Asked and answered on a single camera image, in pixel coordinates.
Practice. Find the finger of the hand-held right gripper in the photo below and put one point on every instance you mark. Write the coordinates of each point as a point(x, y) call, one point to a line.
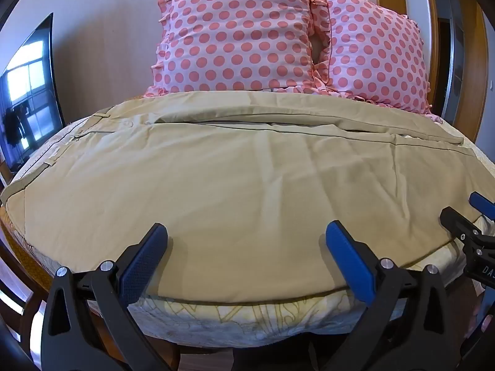
point(460, 225)
point(482, 203)

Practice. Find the black television screen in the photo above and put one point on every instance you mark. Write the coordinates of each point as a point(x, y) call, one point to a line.
point(29, 104)

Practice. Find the wooden bed frame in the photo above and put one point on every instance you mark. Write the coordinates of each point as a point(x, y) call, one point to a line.
point(46, 278)

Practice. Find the beige pants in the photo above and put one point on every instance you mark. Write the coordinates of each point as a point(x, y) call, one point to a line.
point(247, 189)

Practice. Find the pink polka dot pillow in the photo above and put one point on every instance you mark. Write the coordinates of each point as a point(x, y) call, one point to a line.
point(236, 33)
point(377, 52)

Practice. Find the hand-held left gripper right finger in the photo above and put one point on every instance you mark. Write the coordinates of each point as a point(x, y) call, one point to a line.
point(348, 257)

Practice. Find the wooden door frame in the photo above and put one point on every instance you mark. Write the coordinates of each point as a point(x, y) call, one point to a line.
point(427, 27)

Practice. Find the patterned bed sheet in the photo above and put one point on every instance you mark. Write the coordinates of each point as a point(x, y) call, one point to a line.
point(251, 319)

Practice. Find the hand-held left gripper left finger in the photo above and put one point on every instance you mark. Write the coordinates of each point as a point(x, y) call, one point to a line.
point(144, 257)

